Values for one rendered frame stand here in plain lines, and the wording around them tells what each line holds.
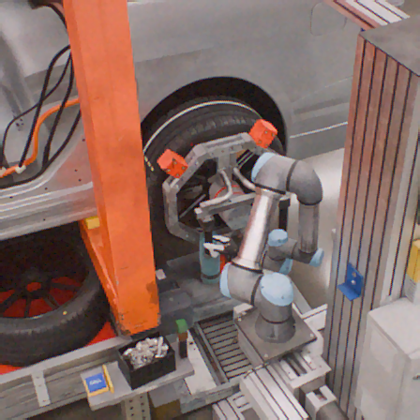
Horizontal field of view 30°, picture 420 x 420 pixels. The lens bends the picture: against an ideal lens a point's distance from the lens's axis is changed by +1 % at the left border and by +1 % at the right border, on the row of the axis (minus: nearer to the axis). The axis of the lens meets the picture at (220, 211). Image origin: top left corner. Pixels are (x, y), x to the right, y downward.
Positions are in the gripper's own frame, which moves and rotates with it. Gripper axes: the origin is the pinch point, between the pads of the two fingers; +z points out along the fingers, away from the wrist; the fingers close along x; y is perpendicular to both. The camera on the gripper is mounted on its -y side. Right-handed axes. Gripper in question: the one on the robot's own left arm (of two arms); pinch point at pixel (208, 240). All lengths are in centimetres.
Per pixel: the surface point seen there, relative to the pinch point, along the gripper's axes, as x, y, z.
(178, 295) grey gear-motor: 2.8, 42.5, 17.2
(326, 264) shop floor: 87, 83, -31
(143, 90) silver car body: 24, -49, 37
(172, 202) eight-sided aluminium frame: 9.0, -7.0, 19.9
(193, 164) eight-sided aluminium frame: 16.1, -24.2, 12.8
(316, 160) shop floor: 175, 83, 2
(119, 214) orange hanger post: -33, -34, 20
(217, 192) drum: 22.3, -6.8, 5.4
